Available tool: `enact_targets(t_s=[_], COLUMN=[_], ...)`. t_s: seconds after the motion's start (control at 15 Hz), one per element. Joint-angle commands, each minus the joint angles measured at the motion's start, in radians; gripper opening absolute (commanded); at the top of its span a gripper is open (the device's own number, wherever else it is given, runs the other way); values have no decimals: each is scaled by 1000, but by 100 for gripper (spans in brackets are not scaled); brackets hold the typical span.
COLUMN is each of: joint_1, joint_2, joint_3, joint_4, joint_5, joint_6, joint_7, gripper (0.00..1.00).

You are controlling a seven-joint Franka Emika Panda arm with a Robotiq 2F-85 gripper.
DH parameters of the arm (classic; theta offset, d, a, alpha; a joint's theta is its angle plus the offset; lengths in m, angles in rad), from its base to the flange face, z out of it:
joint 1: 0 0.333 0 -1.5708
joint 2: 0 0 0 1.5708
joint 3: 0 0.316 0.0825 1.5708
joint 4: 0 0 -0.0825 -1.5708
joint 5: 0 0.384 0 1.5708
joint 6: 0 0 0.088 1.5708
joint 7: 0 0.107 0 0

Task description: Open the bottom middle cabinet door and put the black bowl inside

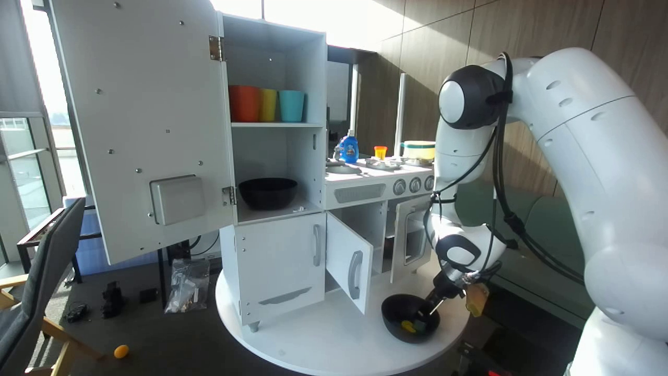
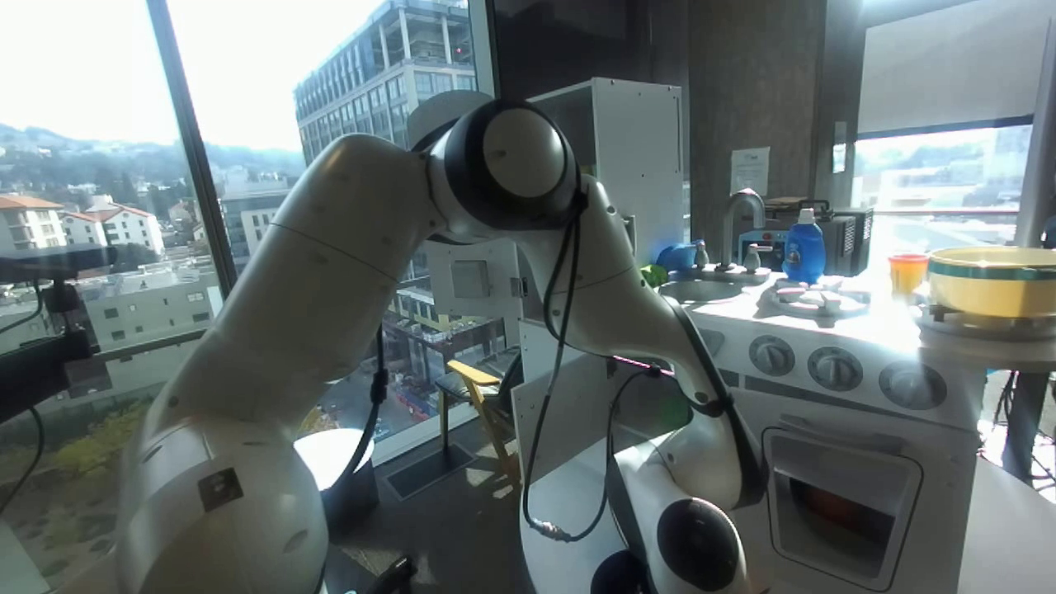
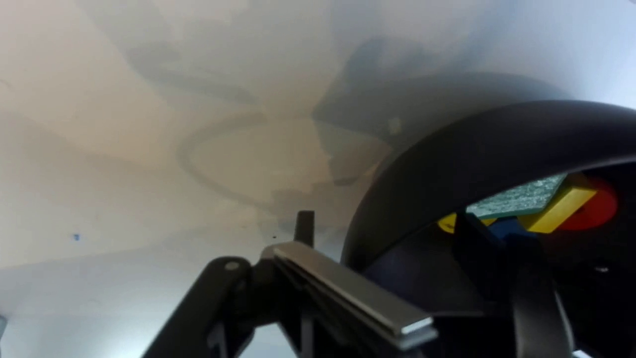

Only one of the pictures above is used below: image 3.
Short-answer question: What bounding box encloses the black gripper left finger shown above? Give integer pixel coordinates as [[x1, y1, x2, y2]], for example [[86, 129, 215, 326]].
[[141, 256, 267, 358]]

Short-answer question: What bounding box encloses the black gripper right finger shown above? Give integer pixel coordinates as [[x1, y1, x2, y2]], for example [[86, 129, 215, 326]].
[[455, 210, 577, 358]]

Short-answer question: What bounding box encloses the black bowl with toys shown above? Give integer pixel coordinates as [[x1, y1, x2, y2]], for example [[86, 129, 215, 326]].
[[340, 97, 636, 358]]

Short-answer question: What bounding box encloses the blue toy piece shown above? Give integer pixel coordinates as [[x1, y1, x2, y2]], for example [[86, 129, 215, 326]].
[[489, 216, 527, 242]]

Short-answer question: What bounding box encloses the yellow toy piece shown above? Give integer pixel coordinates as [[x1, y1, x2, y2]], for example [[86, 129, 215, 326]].
[[525, 186, 600, 234]]

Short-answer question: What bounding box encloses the green toy piece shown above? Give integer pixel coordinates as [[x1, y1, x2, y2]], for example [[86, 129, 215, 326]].
[[465, 172, 571, 220]]

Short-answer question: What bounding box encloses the red toy piece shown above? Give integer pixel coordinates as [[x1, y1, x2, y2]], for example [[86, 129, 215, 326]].
[[555, 172, 622, 234]]

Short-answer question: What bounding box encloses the round white table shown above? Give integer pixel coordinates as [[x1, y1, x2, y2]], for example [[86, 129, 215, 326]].
[[0, 0, 636, 358]]

